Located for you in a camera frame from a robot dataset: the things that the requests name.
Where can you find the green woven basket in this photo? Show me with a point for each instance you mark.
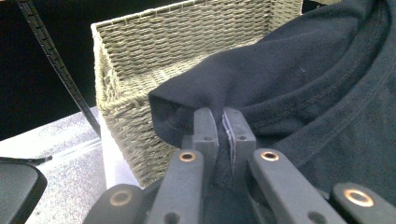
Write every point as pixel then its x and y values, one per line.
pixel 162 49

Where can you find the black sleeveless top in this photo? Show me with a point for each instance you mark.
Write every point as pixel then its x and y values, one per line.
pixel 295 93

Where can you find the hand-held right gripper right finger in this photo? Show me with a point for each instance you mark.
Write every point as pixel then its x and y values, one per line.
pixel 243 143

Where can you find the black metal stand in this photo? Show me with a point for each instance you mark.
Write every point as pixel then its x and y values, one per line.
pixel 56 59

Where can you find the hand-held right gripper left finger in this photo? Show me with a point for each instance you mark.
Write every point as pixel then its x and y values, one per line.
pixel 207 140

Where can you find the left black curtain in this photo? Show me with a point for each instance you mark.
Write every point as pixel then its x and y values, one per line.
pixel 37 99

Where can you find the black rounded object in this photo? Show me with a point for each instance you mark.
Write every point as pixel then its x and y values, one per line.
pixel 18 189

